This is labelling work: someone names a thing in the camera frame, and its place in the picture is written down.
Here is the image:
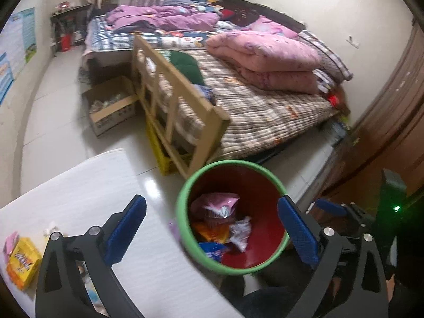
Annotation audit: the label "green cushion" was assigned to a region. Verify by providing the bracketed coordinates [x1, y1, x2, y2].
[170, 50, 204, 85]

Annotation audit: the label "striped pillow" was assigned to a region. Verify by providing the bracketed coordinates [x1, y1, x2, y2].
[297, 30, 354, 84]

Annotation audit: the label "plaid mattress cover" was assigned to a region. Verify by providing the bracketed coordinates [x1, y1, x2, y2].
[158, 50, 338, 161]

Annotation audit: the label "yellow plastic crate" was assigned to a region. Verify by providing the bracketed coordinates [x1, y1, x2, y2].
[144, 112, 193, 179]

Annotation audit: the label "wooden bed rail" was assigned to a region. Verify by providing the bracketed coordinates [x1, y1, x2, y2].
[131, 34, 230, 179]

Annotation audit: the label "folded pink quilt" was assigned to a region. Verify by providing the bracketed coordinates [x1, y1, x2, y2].
[205, 31, 321, 95]

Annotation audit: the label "wall poster charts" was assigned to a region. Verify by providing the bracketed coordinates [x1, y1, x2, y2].
[0, 8, 37, 103]

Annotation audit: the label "red bin with green rim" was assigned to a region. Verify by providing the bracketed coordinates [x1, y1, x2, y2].
[176, 160, 289, 276]

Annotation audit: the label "dark side desk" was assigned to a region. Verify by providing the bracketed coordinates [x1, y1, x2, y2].
[50, 4, 91, 55]

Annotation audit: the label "blue white snack bag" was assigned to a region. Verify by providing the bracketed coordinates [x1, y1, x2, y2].
[198, 242, 231, 263]

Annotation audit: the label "red bucket under desk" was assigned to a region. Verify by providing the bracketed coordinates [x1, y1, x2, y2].
[60, 34, 72, 52]

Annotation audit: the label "purple duvet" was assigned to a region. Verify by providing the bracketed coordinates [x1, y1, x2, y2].
[105, 5, 221, 33]

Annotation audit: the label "purple foil bag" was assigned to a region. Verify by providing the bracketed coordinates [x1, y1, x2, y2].
[190, 192, 239, 220]

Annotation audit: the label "plastic bag on bed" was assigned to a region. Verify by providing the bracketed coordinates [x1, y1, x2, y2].
[193, 84, 216, 106]

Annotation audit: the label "dark wooden headboard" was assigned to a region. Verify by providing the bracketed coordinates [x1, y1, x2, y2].
[218, 0, 307, 33]

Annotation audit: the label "orange snack wrapper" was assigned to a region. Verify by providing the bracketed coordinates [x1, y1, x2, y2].
[192, 222, 230, 244]

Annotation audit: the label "cardboard box on floor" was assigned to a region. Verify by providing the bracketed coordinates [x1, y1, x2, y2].
[82, 76, 138, 136]

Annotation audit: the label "yellow small carton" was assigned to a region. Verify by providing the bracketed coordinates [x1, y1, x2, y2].
[6, 237, 42, 291]

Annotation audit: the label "blue checked bedsheet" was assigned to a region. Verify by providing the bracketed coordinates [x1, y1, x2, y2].
[85, 16, 213, 53]

